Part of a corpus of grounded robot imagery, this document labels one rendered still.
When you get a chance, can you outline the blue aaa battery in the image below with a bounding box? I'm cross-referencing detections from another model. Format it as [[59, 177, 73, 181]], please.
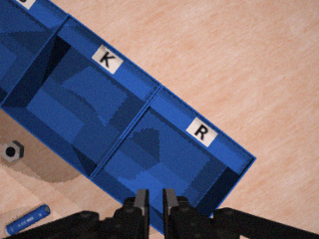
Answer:
[[4, 204, 51, 236]]

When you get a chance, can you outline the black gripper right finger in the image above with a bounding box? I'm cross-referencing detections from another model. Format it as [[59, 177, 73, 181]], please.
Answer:
[[162, 188, 319, 239]]

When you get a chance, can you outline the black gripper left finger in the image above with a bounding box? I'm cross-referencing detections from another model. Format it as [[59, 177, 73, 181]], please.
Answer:
[[2, 189, 150, 239]]

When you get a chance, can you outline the blue bin rack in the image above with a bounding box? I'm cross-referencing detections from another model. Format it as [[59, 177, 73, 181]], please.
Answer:
[[0, 0, 257, 236]]

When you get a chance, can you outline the grey hex nut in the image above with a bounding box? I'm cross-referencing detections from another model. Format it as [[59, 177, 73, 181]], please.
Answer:
[[2, 140, 24, 162]]

